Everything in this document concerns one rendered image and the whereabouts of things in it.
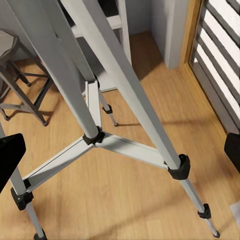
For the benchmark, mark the camera tripod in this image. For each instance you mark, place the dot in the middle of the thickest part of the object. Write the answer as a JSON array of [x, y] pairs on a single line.
[[37, 18]]

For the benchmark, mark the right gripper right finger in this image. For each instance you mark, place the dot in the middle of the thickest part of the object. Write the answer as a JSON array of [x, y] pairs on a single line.
[[232, 149]]

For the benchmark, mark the taboret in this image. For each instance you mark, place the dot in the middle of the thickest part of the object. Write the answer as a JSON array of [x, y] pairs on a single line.
[[9, 44]]

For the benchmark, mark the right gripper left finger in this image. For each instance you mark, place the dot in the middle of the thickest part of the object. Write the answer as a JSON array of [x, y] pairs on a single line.
[[12, 149]]

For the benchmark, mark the fixed window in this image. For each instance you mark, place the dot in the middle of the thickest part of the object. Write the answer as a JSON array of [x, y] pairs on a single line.
[[210, 64]]

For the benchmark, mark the desk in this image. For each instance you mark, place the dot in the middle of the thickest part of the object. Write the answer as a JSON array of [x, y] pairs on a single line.
[[115, 12]]

